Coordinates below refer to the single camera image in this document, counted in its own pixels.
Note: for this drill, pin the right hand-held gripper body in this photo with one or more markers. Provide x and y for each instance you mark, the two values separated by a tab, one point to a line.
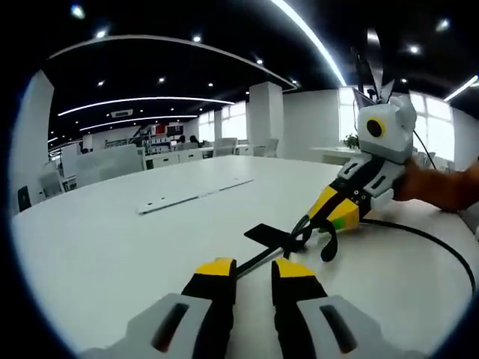
393	134

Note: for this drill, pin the shelving with goods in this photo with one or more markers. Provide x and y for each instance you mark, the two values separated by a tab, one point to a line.
159	136

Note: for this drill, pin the long curved ceiling light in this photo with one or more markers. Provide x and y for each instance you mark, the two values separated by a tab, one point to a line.
310	41

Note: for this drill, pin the white mesh office chair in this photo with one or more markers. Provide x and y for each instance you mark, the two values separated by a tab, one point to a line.
270	147
225	146

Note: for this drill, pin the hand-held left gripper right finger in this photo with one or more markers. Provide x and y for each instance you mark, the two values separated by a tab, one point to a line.
299	299

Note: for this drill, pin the potted green plant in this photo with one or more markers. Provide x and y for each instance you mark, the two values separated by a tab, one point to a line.
351	141

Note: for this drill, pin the person's right hand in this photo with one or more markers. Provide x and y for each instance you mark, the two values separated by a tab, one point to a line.
438	187

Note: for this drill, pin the white desk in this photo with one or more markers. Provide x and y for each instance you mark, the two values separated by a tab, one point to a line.
149	254

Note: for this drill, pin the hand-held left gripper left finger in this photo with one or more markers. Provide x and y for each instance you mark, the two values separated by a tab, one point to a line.
209	299

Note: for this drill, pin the white flat strip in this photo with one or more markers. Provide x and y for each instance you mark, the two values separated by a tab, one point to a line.
194	196

